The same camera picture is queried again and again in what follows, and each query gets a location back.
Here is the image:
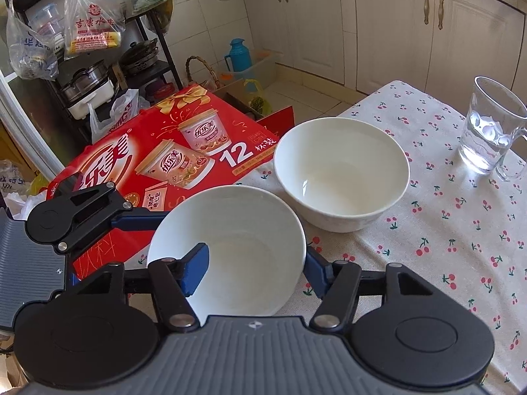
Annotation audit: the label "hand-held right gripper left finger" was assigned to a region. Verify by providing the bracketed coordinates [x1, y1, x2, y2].
[84, 243, 210, 332]

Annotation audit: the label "white crumpled plastic bag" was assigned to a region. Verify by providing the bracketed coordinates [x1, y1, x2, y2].
[0, 158, 50, 219]

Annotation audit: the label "clear plastic bin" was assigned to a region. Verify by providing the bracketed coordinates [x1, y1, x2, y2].
[218, 49, 285, 91]

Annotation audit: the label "cherry-print tablecloth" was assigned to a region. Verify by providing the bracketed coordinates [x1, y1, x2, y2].
[235, 80, 527, 395]

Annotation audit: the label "white kitchen cabinets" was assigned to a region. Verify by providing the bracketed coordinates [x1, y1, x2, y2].
[243, 0, 527, 103]

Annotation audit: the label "white pink-flower bowl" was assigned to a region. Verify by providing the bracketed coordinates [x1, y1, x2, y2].
[273, 117, 411, 233]
[147, 185, 307, 325]

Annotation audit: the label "red printed cardboard box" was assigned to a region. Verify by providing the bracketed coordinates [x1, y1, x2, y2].
[46, 83, 295, 284]

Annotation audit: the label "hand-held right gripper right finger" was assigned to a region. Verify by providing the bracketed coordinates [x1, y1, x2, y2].
[305, 251, 439, 334]

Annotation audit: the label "blue thermos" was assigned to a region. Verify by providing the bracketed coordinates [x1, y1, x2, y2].
[224, 38, 259, 81]

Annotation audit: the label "black pan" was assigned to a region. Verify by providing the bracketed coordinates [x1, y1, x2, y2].
[119, 38, 160, 75]

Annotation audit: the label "clear bag of plastic tubs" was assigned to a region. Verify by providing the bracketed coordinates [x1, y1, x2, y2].
[6, 0, 67, 81]

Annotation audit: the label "wicker basket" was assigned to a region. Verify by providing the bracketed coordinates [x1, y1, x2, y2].
[184, 55, 221, 91]

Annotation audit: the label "white and red plastic bag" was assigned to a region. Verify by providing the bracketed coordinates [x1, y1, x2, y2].
[88, 88, 151, 141]

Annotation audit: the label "clear bag with red print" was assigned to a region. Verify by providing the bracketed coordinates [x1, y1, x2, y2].
[64, 0, 126, 60]

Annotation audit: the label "black storage rack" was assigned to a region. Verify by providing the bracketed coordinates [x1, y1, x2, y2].
[8, 0, 184, 132]

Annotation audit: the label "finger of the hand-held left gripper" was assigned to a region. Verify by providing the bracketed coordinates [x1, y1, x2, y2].
[57, 181, 171, 256]

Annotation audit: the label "white electric cooker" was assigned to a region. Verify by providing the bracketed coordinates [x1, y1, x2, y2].
[58, 60, 116, 118]

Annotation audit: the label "brown cardboard box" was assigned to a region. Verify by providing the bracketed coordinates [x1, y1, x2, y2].
[214, 78, 295, 126]

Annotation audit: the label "glass mug with water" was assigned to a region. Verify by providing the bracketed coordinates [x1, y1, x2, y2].
[458, 76, 527, 182]

